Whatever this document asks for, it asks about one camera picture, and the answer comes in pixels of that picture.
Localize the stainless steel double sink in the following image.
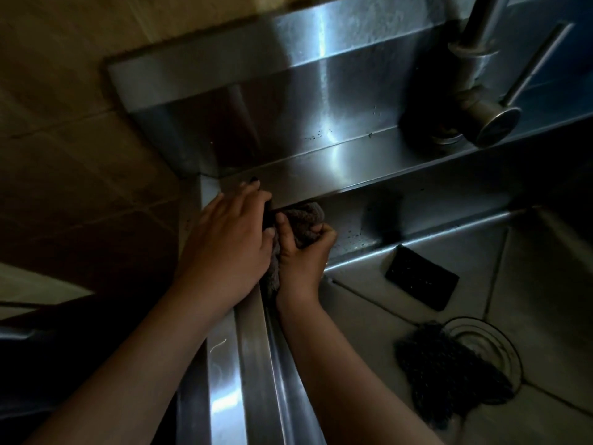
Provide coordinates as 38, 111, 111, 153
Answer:
106, 0, 593, 445

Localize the person's right hand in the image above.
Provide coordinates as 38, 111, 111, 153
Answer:
275, 211, 338, 313

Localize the curved steel faucet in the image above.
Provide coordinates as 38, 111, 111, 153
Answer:
402, 0, 576, 149

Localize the person's right forearm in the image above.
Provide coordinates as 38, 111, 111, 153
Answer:
277, 303, 445, 445

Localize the person's left hand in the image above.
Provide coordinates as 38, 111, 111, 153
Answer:
172, 177, 277, 316

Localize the black steel wool scourer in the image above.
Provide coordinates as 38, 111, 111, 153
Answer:
393, 321, 516, 431

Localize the person's left forearm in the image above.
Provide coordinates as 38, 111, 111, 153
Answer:
25, 282, 232, 445

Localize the black rectangular sponge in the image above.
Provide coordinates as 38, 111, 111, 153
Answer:
384, 244, 461, 313

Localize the metal sink stopper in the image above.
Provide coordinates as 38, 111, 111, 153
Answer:
442, 316, 524, 407

